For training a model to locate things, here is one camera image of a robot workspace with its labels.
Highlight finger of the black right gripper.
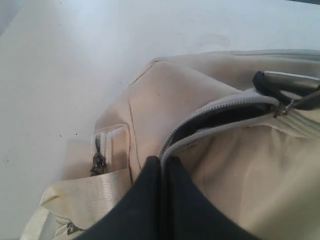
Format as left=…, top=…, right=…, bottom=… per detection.
left=292, top=88, right=320, bottom=111

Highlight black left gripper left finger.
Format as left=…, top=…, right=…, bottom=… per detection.
left=76, top=156, right=162, bottom=240

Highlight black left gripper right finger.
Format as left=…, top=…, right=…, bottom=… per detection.
left=162, top=156, right=257, bottom=240

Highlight beige duffel bag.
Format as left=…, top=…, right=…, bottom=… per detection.
left=21, top=49, right=320, bottom=240

